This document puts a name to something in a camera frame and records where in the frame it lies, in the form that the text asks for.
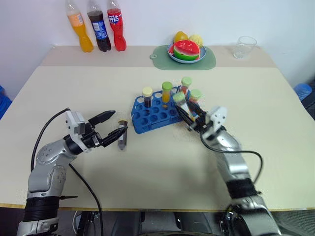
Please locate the blue bowl of fruit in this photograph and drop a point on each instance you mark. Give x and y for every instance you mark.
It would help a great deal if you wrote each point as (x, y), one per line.
(203, 55)

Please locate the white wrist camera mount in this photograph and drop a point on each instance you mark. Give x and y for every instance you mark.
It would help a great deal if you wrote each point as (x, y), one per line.
(217, 116)
(73, 123)

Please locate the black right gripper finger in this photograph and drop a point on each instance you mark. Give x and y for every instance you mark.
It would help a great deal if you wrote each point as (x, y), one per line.
(198, 109)
(185, 118)

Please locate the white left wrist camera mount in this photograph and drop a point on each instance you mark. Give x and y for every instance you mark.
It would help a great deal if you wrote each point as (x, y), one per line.
(73, 123)

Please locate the pale-yellow-capped dark red test tube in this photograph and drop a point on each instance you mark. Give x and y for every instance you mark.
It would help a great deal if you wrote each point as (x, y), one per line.
(147, 97)

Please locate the orange toy fruit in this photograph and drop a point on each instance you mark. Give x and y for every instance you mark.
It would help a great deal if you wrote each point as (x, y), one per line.
(180, 36)

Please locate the red soda bottle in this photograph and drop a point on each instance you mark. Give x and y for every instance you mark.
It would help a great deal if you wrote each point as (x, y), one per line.
(117, 29)

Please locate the green cutting mat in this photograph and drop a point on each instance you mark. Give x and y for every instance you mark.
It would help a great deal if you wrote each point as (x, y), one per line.
(160, 59)

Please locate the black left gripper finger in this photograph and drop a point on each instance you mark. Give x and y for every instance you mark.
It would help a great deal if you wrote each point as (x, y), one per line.
(103, 116)
(114, 135)

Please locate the clear glass cup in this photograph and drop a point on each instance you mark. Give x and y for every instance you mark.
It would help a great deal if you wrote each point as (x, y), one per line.
(243, 48)

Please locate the olive-capped orange liquid test tube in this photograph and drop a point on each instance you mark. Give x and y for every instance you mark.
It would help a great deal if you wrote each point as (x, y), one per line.
(166, 93)

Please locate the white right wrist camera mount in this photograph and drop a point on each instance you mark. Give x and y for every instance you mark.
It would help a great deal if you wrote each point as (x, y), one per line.
(217, 116)

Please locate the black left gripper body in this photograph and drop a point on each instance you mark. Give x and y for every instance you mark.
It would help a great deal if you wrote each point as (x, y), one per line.
(91, 140)

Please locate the dark liquid test tube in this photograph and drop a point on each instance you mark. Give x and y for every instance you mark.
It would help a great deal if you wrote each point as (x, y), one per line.
(122, 140)

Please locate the yellow toy fruit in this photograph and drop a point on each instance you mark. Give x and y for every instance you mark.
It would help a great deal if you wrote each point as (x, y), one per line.
(197, 39)

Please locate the green-capped red liquid test tube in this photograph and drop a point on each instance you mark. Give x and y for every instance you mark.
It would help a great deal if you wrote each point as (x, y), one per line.
(195, 96)

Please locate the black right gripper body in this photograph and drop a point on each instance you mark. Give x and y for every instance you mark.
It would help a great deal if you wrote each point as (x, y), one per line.
(200, 123)

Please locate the blue water jug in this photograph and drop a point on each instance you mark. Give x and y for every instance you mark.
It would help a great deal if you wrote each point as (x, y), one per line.
(303, 91)

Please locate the cola bottle blue label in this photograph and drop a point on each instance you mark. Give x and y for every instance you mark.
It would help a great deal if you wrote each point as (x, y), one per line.
(99, 29)

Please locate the green-capped clear test tube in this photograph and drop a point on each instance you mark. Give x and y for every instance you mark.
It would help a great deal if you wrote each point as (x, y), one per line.
(180, 99)

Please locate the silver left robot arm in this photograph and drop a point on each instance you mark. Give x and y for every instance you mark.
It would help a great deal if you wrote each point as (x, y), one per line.
(46, 172)

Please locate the toy watermelon slice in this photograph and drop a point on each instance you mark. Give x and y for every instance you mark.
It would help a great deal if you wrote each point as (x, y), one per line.
(185, 50)

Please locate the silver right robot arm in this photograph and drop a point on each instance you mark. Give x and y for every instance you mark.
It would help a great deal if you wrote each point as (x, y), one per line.
(236, 169)

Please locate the orange soda bottle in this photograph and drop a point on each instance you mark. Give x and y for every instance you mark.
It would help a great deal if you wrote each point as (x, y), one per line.
(82, 32)

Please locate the blue test tube rack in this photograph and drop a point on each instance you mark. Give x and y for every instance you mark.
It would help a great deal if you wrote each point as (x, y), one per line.
(152, 118)

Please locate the blue object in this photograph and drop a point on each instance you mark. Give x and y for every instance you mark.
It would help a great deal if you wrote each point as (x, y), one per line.
(4, 100)

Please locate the dark rounded shape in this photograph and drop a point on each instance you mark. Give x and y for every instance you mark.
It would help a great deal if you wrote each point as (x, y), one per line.
(197, 222)

